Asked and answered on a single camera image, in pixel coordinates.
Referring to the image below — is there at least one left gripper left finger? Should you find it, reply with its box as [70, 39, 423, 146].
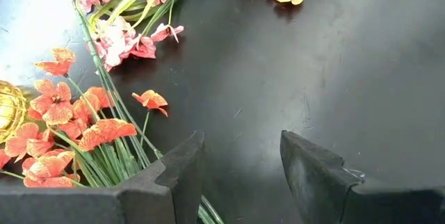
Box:
[0, 130, 206, 224]

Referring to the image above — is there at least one yellow glass vase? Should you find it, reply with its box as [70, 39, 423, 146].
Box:
[0, 79, 29, 145]

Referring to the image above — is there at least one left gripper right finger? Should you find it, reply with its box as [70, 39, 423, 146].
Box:
[280, 129, 445, 224]

